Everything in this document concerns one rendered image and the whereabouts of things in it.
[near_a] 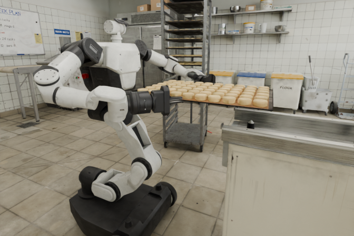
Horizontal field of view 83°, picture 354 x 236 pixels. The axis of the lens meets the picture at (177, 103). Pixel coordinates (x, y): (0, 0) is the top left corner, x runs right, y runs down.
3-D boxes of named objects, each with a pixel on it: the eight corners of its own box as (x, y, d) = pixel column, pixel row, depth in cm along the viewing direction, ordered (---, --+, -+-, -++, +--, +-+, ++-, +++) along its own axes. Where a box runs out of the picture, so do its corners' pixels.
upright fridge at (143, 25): (184, 97, 542) (184, 15, 491) (168, 105, 463) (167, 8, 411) (140, 92, 599) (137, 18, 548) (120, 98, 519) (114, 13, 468)
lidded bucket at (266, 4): (272, 11, 414) (273, 0, 409) (272, 9, 393) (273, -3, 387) (259, 12, 424) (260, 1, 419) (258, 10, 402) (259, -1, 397)
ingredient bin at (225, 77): (205, 105, 454) (206, 71, 435) (212, 99, 511) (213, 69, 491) (229, 108, 433) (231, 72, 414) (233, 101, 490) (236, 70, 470)
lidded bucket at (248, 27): (254, 33, 437) (255, 23, 432) (254, 32, 416) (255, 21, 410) (243, 33, 447) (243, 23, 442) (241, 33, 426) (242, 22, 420)
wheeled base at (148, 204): (56, 227, 138) (48, 185, 129) (110, 183, 183) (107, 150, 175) (131, 268, 112) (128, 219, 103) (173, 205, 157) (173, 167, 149)
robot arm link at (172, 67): (186, 82, 148) (169, 71, 159) (192, 69, 145) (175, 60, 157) (177, 79, 139) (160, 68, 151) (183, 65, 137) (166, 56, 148)
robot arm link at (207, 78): (203, 95, 119) (194, 91, 130) (217, 94, 123) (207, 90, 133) (204, 74, 116) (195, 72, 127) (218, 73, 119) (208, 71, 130)
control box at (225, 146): (238, 145, 109) (240, 121, 106) (229, 167, 88) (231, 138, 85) (231, 144, 111) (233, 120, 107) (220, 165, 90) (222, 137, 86)
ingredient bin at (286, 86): (266, 112, 404) (271, 74, 385) (268, 105, 459) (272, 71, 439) (297, 116, 380) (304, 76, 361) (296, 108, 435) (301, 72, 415)
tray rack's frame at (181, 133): (203, 151, 238) (209, -16, 194) (161, 147, 250) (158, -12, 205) (207, 131, 298) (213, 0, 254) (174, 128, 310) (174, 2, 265)
